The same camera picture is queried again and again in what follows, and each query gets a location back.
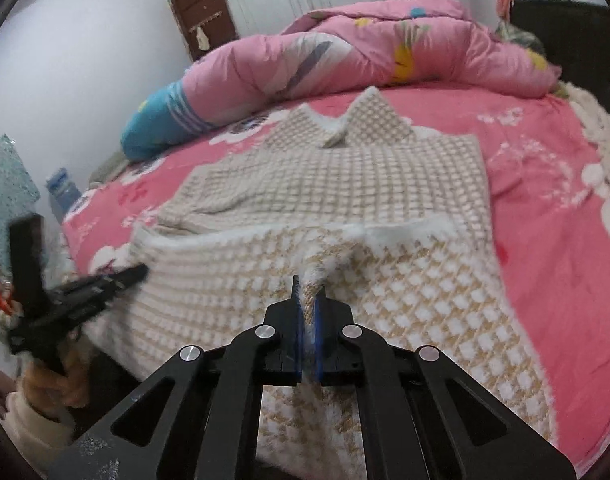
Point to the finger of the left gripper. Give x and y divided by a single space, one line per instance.
96 290

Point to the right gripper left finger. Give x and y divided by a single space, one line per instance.
197 416

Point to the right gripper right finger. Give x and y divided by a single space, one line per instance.
421 415

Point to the beige white houndstooth knit coat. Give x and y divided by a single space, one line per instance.
391 219

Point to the cream left sleeve forearm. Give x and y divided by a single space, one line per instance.
39 440

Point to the person's left hand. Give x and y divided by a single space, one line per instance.
47 391

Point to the blue water bottle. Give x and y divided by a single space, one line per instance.
63 193

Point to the teal patterned mat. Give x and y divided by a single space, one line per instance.
18 193

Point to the pink floral bed blanket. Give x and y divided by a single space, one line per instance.
550 210

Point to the brown wooden door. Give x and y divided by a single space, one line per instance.
205 24

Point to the cream fleece garment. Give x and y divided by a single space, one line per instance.
595 121

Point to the pink patterned quilt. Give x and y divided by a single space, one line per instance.
374 43

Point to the black padded headboard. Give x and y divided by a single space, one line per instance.
576 37

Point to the pink cloth on headboard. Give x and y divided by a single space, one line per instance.
503 9

